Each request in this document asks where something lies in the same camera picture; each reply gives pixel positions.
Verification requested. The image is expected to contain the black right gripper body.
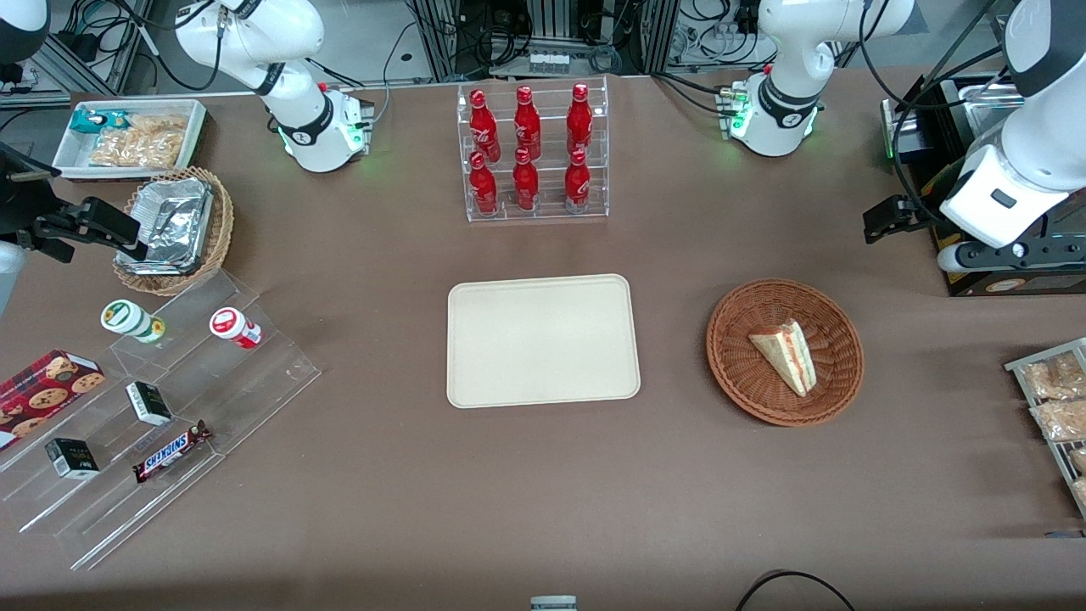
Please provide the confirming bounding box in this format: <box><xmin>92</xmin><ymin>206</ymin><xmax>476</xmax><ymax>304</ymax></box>
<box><xmin>0</xmin><ymin>143</ymin><xmax>62</xmax><ymax>255</ymax></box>

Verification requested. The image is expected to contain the triangular sandwich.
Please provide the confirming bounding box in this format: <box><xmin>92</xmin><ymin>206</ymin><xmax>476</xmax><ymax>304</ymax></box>
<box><xmin>747</xmin><ymin>318</ymin><xmax>819</xmax><ymax>399</ymax></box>

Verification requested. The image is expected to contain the white rectangular snack tray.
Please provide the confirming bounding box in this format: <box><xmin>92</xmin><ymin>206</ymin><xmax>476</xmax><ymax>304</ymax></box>
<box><xmin>52</xmin><ymin>98</ymin><xmax>208</xmax><ymax>182</ymax></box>

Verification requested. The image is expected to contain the light wicker basket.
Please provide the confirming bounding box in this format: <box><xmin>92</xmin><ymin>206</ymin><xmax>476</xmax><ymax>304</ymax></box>
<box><xmin>112</xmin><ymin>165</ymin><xmax>235</xmax><ymax>297</ymax></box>

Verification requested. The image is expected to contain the brown wicker basket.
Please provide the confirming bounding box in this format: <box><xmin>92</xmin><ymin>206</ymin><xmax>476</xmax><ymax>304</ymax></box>
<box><xmin>706</xmin><ymin>278</ymin><xmax>865</xmax><ymax>427</ymax></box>

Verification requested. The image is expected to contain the beige plastic tray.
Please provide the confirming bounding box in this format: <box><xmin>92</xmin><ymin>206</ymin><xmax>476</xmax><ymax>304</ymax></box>
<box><xmin>446</xmin><ymin>273</ymin><xmax>642</xmax><ymax>410</ymax></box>

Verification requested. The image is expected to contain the aluminium foil container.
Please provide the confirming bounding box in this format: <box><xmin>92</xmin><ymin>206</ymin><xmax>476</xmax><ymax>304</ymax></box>
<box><xmin>117</xmin><ymin>176</ymin><xmax>215</xmax><ymax>276</ymax></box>

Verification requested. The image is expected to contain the clear bag of chips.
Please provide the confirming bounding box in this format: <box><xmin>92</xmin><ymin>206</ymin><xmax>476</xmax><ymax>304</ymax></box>
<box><xmin>88</xmin><ymin>114</ymin><xmax>188</xmax><ymax>170</ymax></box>

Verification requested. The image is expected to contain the black food warmer cabinet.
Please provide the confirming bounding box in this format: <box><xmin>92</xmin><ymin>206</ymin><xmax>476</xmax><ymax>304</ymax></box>
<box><xmin>881</xmin><ymin>71</ymin><xmax>1086</xmax><ymax>298</ymax></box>

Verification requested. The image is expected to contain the green capped white cup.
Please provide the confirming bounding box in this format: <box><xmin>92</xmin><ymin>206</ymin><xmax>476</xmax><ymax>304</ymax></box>
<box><xmin>100</xmin><ymin>299</ymin><xmax>167</xmax><ymax>345</ymax></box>

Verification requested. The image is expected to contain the teal snack packet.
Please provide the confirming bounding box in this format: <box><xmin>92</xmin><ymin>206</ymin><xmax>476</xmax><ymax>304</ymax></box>
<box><xmin>70</xmin><ymin>108</ymin><xmax>130</xmax><ymax>134</ymax></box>

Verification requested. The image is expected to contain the steel warmer pan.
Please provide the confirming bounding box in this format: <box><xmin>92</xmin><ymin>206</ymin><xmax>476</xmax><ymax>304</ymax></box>
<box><xmin>957</xmin><ymin>81</ymin><xmax>1023</xmax><ymax>115</ymax></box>

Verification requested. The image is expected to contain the red cookie box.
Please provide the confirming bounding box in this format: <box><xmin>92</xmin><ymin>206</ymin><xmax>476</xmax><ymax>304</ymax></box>
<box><xmin>0</xmin><ymin>349</ymin><xmax>108</xmax><ymax>451</ymax></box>

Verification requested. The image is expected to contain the red capped white cup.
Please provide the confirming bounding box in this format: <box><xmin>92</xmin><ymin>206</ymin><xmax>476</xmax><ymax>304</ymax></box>
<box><xmin>209</xmin><ymin>306</ymin><xmax>263</xmax><ymax>350</ymax></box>

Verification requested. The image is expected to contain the small black box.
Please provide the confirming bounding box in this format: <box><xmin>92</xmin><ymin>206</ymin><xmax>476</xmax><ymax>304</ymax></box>
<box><xmin>125</xmin><ymin>380</ymin><xmax>174</xmax><ymax>428</ymax></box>
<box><xmin>44</xmin><ymin>437</ymin><xmax>101</xmax><ymax>482</ymax></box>

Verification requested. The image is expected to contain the clear acrylic stepped shelf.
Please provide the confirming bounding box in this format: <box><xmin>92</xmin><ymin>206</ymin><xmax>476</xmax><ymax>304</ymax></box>
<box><xmin>0</xmin><ymin>269</ymin><xmax>322</xmax><ymax>572</ymax></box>

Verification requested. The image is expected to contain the Snickers chocolate bar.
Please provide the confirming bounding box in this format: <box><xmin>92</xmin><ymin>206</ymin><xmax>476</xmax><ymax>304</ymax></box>
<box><xmin>132</xmin><ymin>419</ymin><xmax>214</xmax><ymax>485</ymax></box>

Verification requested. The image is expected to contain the red cola bottle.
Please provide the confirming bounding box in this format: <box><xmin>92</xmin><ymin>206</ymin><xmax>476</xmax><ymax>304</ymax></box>
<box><xmin>513</xmin><ymin>86</ymin><xmax>543</xmax><ymax>161</ymax></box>
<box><xmin>512</xmin><ymin>148</ymin><xmax>540</xmax><ymax>212</ymax></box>
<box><xmin>469</xmin><ymin>89</ymin><xmax>502</xmax><ymax>163</ymax></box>
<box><xmin>563</xmin><ymin>149</ymin><xmax>592</xmax><ymax>214</ymax></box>
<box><xmin>468</xmin><ymin>151</ymin><xmax>500</xmax><ymax>217</ymax></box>
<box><xmin>566</xmin><ymin>82</ymin><xmax>594</xmax><ymax>156</ymax></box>

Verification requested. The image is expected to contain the clear acrylic bottle rack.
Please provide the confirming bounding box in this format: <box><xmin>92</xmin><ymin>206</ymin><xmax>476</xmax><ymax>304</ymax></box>
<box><xmin>456</xmin><ymin>76</ymin><xmax>611</xmax><ymax>224</ymax></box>

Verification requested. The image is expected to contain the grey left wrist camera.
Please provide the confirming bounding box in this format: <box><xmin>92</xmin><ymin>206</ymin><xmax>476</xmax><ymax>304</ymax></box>
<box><xmin>937</xmin><ymin>235</ymin><xmax>1086</xmax><ymax>274</ymax></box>

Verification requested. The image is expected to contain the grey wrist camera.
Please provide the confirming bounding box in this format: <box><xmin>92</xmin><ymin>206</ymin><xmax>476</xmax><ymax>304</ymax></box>
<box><xmin>937</xmin><ymin>235</ymin><xmax>1086</xmax><ymax>274</ymax></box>
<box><xmin>0</xmin><ymin>241</ymin><xmax>27</xmax><ymax>317</ymax></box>

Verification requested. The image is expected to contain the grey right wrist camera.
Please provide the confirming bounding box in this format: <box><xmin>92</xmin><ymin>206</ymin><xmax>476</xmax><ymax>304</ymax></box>
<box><xmin>0</xmin><ymin>241</ymin><xmax>27</xmax><ymax>317</ymax></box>

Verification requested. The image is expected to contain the aluminium frame rail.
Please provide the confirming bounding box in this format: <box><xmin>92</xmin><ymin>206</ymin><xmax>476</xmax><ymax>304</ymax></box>
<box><xmin>36</xmin><ymin>0</ymin><xmax>147</xmax><ymax>96</ymax></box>

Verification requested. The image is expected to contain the grey wire rack tray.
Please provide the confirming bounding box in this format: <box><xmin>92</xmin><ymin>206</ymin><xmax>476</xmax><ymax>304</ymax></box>
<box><xmin>1005</xmin><ymin>337</ymin><xmax>1086</xmax><ymax>520</ymax></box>

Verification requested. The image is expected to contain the aluminium frame post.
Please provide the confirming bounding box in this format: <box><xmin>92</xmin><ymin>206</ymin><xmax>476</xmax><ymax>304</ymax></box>
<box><xmin>414</xmin><ymin>0</ymin><xmax>464</xmax><ymax>83</ymax></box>
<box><xmin>639</xmin><ymin>0</ymin><xmax>680</xmax><ymax>76</ymax></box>

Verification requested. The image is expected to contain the black looped cable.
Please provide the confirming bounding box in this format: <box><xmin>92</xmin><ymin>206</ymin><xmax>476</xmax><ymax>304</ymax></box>
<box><xmin>733</xmin><ymin>569</ymin><xmax>859</xmax><ymax>611</ymax></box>

